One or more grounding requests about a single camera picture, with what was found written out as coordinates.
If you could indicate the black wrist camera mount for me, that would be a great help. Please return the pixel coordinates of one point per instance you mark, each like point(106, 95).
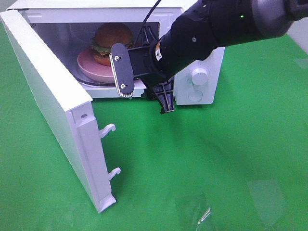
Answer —
point(127, 65)

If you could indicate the burger with lettuce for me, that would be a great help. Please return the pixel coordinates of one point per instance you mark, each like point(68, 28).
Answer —
point(105, 37)

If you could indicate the pink round plate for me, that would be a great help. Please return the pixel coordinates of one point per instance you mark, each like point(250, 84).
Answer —
point(93, 70)

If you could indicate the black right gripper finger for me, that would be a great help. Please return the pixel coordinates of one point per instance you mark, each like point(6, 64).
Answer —
point(164, 94)
point(147, 35)

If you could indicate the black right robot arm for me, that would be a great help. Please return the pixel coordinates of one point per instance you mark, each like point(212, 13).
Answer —
point(205, 26)

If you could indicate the round microwave door button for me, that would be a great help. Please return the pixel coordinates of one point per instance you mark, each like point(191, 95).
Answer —
point(195, 96)

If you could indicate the glass microwave turntable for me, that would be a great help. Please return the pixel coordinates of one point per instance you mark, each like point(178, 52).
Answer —
point(86, 80)

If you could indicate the white lower microwave knob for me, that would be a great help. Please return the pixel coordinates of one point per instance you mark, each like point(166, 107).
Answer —
point(199, 76)

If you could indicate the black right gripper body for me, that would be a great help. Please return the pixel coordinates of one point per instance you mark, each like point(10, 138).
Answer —
point(155, 80)

